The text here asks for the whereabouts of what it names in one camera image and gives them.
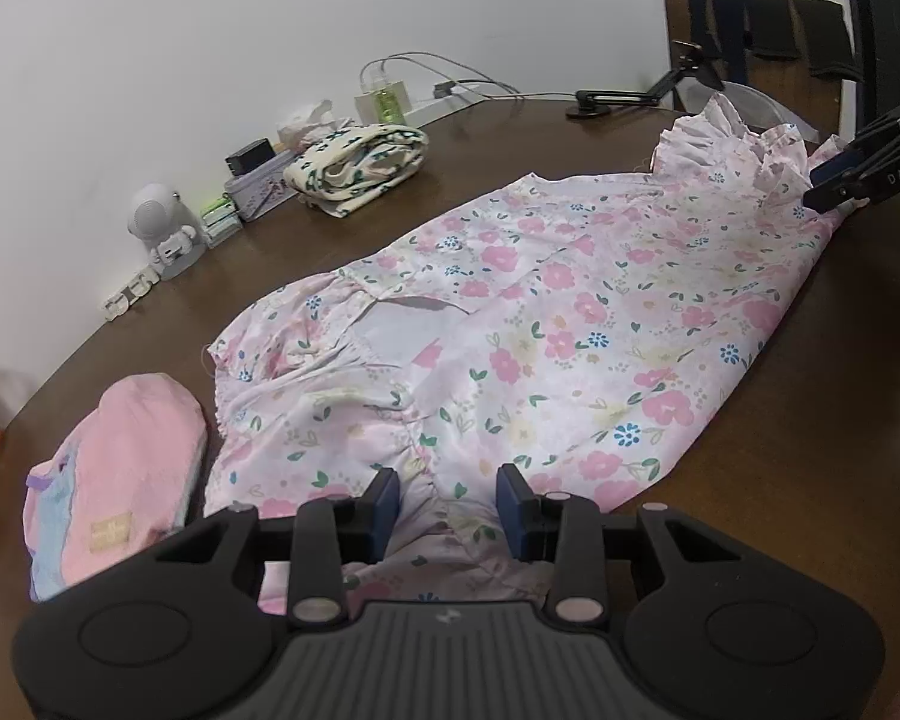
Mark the grey printed tin box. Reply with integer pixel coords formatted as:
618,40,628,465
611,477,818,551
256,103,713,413
224,151,299,223

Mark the white tissue bundle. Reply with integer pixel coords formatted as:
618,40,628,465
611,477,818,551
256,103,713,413
276,99,352,153

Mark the white robot toy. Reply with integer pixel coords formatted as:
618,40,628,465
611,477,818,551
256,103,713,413
128,184,205,281

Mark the black small box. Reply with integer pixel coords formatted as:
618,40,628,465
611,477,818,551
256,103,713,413
226,138,276,177

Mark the folded cream floral garment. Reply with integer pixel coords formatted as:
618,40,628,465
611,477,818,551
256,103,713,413
283,124,429,218

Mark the wooden chair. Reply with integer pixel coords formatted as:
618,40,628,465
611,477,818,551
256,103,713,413
663,0,862,137

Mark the pink floral dress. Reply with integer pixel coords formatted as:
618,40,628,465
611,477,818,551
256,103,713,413
205,96,842,605

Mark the folded pink baby garment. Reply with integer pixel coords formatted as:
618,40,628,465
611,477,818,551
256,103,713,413
22,374,208,601

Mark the white plastic bag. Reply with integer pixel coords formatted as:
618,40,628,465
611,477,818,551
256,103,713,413
676,78,821,143

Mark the green card stack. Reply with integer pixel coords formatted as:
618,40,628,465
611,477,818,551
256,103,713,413
198,193,244,249

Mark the green spray bottle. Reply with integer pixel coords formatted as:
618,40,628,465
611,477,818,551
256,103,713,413
354,75,411,125

